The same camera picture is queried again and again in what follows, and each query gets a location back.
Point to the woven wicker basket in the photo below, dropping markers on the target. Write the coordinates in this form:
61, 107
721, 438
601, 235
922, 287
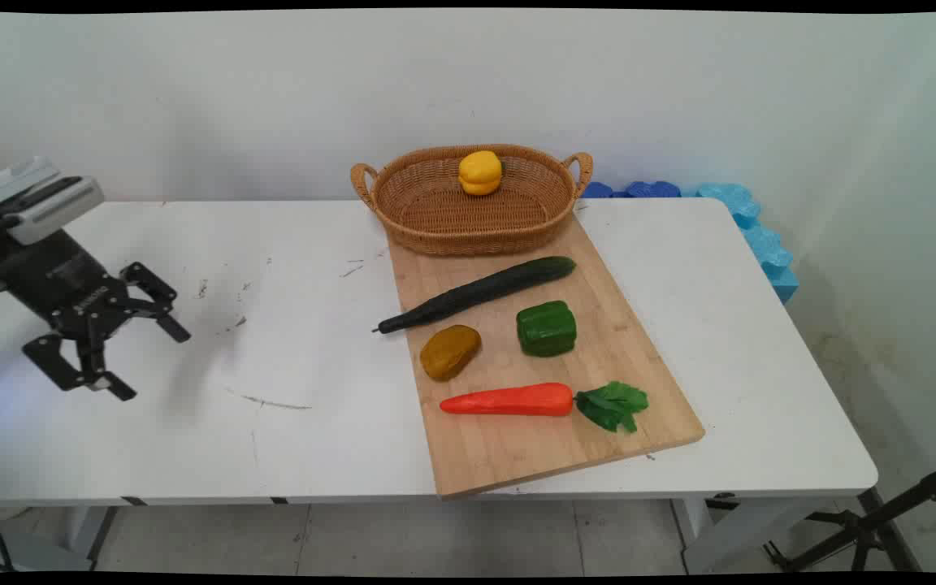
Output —
435, 215

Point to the dark blue foam piece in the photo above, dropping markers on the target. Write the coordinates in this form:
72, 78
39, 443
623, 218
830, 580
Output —
647, 190

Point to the yellow toy bell pepper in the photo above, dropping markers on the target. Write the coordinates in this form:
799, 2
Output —
480, 172

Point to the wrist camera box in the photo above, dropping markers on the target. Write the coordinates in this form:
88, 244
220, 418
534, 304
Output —
58, 207

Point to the green toy bell pepper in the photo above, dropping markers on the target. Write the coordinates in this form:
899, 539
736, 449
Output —
546, 329

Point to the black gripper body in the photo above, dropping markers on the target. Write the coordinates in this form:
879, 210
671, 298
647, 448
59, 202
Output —
54, 276

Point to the brown toy potato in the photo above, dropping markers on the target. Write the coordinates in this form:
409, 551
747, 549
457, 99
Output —
449, 352

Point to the dark green toy cucumber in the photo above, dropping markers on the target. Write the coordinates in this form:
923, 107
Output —
476, 294

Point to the white table leg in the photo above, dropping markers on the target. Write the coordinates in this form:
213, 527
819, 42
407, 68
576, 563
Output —
728, 532
90, 528

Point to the orange toy carrot with leaves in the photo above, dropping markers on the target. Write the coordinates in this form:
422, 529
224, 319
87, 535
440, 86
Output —
509, 400

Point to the black tripod stand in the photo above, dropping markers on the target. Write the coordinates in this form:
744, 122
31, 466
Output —
907, 497

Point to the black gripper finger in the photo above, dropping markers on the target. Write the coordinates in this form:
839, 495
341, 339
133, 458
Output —
78, 366
161, 305

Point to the light blue foam piece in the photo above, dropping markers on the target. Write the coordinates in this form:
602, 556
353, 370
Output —
764, 244

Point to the wooden cutting board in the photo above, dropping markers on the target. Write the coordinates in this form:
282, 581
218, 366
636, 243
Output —
517, 455

